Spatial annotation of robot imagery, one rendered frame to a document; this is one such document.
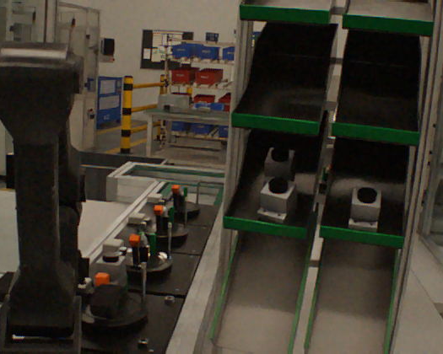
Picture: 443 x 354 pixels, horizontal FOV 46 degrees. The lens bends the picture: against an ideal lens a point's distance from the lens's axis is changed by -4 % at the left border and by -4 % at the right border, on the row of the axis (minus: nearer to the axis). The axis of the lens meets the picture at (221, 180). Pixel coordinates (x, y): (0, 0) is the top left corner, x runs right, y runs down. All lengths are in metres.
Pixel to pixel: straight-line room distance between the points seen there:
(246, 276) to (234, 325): 0.09
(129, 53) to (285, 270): 11.47
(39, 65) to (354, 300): 0.66
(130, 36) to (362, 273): 11.52
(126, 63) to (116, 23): 0.94
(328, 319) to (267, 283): 0.12
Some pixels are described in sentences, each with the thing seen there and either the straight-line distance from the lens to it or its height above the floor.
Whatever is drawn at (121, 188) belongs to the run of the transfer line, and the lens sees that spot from 2.19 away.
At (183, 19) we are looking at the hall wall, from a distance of 11.91.
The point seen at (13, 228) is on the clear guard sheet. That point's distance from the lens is 1.21.
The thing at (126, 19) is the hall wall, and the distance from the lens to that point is 12.37.
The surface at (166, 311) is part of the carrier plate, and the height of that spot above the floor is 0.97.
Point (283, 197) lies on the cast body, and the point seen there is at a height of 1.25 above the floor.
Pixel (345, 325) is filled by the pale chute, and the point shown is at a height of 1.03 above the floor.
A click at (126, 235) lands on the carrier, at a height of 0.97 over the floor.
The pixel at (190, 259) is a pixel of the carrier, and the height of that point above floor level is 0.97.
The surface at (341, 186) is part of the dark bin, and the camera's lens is 0.96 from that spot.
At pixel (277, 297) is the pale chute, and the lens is 0.93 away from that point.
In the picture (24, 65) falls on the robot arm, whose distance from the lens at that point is 0.49.
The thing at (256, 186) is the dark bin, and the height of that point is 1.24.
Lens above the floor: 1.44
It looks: 13 degrees down
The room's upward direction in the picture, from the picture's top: 4 degrees clockwise
